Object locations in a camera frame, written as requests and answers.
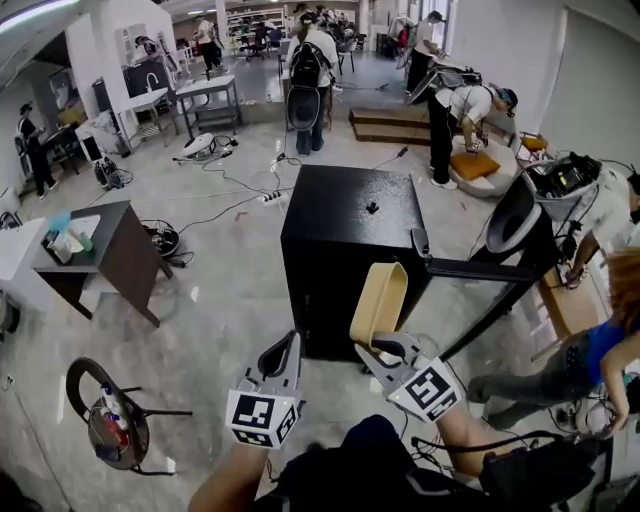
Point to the white power strip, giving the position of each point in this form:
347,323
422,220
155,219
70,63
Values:
274,198

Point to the small black object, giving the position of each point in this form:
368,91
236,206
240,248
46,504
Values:
372,206

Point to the white ceiling tube light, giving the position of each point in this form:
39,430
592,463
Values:
30,15

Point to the black office chair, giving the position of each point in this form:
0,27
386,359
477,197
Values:
256,42

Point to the dark work table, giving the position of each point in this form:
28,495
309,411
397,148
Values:
62,142

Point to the gray trash bin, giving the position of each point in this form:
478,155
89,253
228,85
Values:
7,317

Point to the dark mesh chair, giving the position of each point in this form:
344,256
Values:
140,435

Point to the dark wooden desk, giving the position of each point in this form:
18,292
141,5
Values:
130,250

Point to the black tall appliance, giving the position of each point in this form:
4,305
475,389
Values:
102,95

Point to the blue cloth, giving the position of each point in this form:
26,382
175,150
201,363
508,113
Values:
60,222

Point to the wooden low platform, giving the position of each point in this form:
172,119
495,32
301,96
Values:
390,125

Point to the white storage shelf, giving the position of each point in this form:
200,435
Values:
255,22

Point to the black pouch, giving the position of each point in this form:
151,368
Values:
107,451

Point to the white table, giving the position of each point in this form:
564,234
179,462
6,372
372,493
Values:
147,97
20,250

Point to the green bottle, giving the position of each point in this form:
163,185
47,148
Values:
86,242

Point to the person's torso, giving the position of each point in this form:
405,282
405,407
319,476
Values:
370,470

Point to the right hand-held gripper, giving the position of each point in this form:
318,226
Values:
427,390

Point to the wooden table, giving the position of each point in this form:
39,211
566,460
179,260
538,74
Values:
575,305

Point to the black oval-back chair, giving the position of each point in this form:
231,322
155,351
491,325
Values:
302,107
510,220

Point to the person's left forearm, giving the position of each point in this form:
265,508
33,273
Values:
225,480

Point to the red packet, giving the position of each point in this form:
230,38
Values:
117,430

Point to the white top table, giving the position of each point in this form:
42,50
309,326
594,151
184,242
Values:
147,97

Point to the black round floor robot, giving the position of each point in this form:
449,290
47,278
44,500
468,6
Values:
162,240

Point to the metal frame table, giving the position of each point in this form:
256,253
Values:
210,85

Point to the white floor robot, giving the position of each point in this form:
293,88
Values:
197,145

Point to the white round floor cushion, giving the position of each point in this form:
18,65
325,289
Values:
480,187

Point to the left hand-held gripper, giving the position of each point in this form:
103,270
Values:
260,415

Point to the orange seat chair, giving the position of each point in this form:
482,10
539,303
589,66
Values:
534,144

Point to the white plastic container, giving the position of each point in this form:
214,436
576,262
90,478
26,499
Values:
62,247

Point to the orange cushion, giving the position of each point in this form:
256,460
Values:
472,165

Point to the person's right forearm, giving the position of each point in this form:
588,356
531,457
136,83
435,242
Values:
465,440

